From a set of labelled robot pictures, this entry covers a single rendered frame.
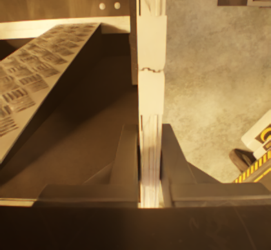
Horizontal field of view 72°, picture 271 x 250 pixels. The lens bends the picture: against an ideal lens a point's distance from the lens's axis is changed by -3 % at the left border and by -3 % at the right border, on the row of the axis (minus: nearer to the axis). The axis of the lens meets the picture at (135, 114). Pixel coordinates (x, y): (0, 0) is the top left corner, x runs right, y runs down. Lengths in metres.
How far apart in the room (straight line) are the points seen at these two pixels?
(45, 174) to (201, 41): 0.99
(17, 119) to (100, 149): 0.13
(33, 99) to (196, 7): 0.90
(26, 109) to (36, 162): 0.10
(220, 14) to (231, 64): 0.27
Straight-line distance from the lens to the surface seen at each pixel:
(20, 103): 0.35
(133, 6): 0.22
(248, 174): 1.18
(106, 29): 0.88
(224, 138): 1.37
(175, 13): 1.06
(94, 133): 0.29
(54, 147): 0.27
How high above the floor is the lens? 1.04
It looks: 63 degrees down
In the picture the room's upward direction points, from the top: 178 degrees counter-clockwise
